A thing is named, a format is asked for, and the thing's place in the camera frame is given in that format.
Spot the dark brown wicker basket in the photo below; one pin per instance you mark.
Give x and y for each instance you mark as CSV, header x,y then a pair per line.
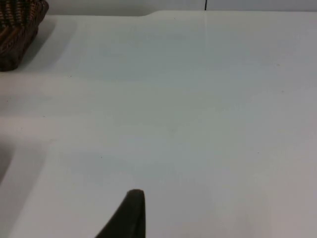
x,y
17,32

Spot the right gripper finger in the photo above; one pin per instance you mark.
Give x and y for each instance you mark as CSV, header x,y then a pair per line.
x,y
131,218

